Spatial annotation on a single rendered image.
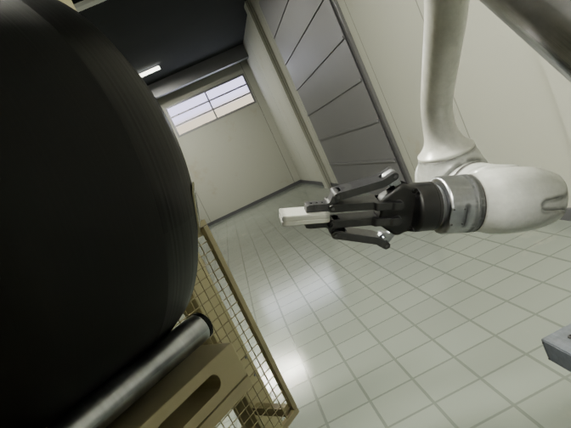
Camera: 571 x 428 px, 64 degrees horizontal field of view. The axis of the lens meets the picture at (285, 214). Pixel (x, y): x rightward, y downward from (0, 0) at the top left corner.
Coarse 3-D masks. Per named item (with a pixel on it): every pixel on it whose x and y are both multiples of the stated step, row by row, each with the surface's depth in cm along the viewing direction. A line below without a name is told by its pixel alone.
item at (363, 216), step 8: (336, 216) 68; (344, 216) 68; (352, 216) 68; (360, 216) 68; (368, 216) 68; (328, 224) 66; (336, 224) 66; (344, 224) 67; (352, 224) 67; (360, 224) 67; (368, 224) 67; (376, 224) 67; (384, 224) 67; (392, 224) 67
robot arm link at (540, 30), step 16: (480, 0) 43; (496, 0) 41; (512, 0) 39; (528, 0) 38; (544, 0) 37; (560, 0) 37; (512, 16) 40; (528, 16) 39; (544, 16) 38; (560, 16) 37; (528, 32) 40; (544, 32) 39; (560, 32) 38; (544, 48) 40; (560, 48) 39; (560, 64) 40
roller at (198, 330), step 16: (192, 320) 69; (208, 320) 70; (176, 336) 66; (192, 336) 67; (208, 336) 70; (144, 352) 63; (160, 352) 63; (176, 352) 65; (128, 368) 60; (144, 368) 61; (160, 368) 62; (112, 384) 58; (128, 384) 58; (144, 384) 60; (96, 400) 56; (112, 400) 56; (128, 400) 58; (64, 416) 54; (80, 416) 54; (96, 416) 54; (112, 416) 56
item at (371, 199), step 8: (344, 200) 66; (352, 200) 66; (360, 200) 66; (368, 200) 66; (376, 200) 66; (400, 200) 67; (328, 208) 65; (336, 208) 65; (344, 208) 66; (352, 208) 66; (360, 208) 66; (368, 208) 66; (376, 208) 66; (384, 208) 66; (392, 208) 66; (400, 208) 66
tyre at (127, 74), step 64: (0, 0) 51; (0, 64) 44; (64, 64) 49; (128, 64) 56; (0, 128) 41; (64, 128) 46; (128, 128) 51; (0, 192) 40; (64, 192) 44; (128, 192) 50; (0, 256) 41; (64, 256) 44; (128, 256) 51; (192, 256) 61; (0, 320) 43; (64, 320) 46; (128, 320) 54; (0, 384) 46; (64, 384) 50
